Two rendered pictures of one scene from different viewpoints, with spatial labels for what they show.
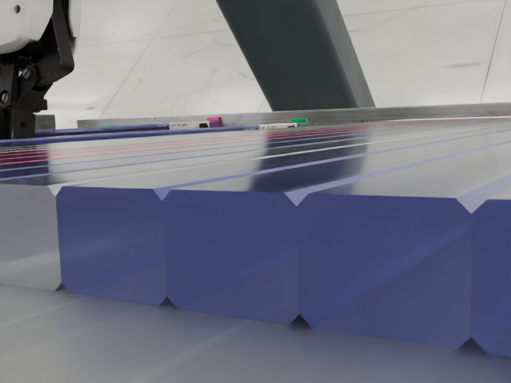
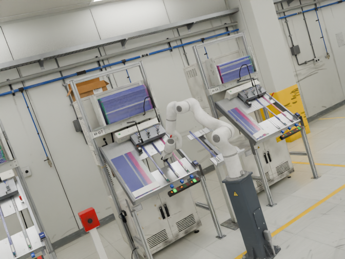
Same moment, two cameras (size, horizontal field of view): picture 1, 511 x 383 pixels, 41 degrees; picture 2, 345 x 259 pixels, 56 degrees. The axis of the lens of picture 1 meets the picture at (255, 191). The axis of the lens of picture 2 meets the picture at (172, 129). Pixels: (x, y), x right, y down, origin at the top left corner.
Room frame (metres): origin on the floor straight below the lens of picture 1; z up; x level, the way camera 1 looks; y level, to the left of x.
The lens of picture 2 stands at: (1.64, -2.73, 1.54)
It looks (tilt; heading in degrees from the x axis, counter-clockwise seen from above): 7 degrees down; 110
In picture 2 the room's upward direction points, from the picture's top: 19 degrees counter-clockwise
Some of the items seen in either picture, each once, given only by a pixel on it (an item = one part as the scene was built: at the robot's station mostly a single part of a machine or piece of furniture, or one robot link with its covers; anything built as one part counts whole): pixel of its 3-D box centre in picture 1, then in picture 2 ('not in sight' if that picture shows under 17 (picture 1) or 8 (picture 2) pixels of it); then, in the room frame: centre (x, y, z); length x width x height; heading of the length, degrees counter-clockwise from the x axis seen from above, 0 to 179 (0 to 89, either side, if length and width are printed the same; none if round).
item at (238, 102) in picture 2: not in sight; (254, 136); (1.15, 1.27, 0.65); 1.01 x 0.73 x 1.29; 136
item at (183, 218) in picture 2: not in sight; (154, 213); (0.00, 0.34, 0.31); 0.70 x 0.65 x 0.62; 46
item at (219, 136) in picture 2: not in sight; (223, 142); (1.10, -0.25, 1.00); 0.19 x 0.12 x 0.24; 69
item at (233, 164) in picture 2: not in sight; (233, 165); (1.11, -0.21, 0.79); 0.19 x 0.19 x 0.18
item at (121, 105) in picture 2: not in sight; (125, 104); (0.13, 0.30, 1.52); 0.51 x 0.13 x 0.27; 46
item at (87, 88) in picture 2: not in sight; (98, 84); (-0.16, 0.43, 1.82); 0.68 x 0.30 x 0.20; 46
